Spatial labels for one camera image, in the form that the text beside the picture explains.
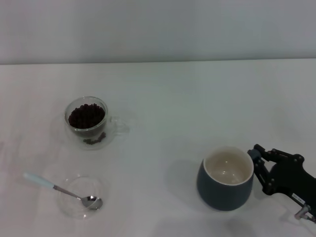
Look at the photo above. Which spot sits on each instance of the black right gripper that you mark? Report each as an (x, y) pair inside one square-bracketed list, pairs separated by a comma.
[(288, 177)]

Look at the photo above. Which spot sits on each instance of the dark blue ceramic mug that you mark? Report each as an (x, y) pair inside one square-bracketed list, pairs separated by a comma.
[(222, 197)]

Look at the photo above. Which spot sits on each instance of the double-walled clear glass cup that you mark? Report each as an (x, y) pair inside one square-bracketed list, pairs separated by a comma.
[(118, 126)]

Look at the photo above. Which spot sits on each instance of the clear glass dish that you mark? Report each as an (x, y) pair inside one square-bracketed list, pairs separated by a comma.
[(74, 209)]

